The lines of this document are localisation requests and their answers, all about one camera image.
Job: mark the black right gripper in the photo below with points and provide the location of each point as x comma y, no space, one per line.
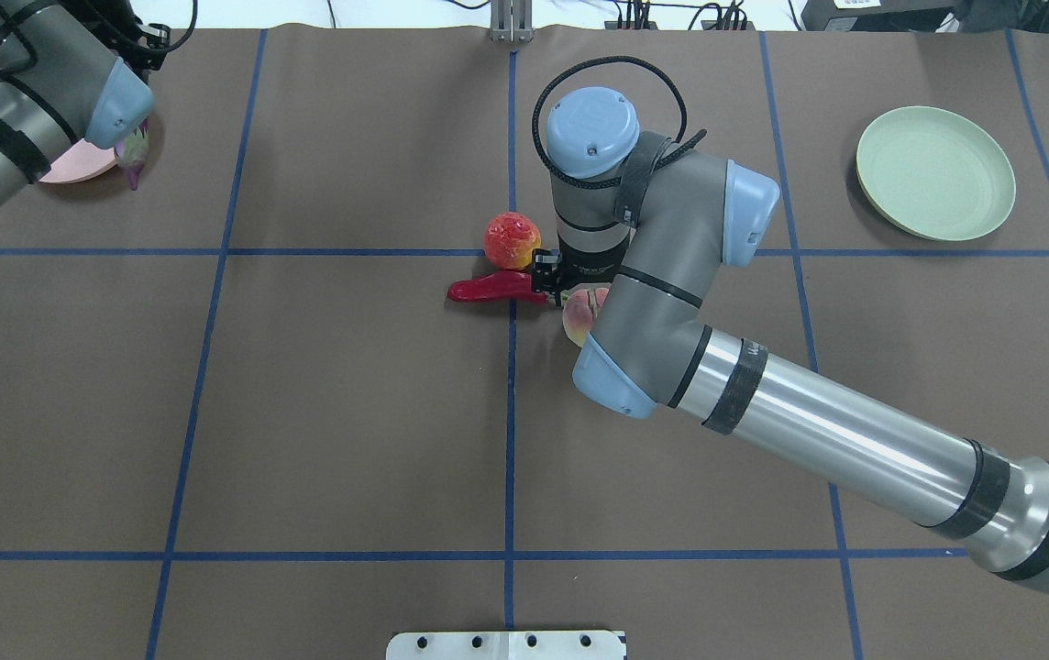
590,262

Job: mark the yellow pink peach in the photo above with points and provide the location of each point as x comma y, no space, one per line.
580,311

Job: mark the purple eggplant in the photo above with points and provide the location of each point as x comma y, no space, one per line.
132,154

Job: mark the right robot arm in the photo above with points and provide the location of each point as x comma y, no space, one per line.
657,220

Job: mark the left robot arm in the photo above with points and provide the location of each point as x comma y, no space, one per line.
59,85

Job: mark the red chili pepper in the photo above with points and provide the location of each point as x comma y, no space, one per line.
502,285

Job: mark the red yellow pomegranate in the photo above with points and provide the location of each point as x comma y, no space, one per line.
509,241

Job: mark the light green plate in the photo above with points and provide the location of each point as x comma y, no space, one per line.
935,174

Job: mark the pink plate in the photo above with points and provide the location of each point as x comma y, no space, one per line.
82,162

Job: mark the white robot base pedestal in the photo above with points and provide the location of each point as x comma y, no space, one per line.
536,644

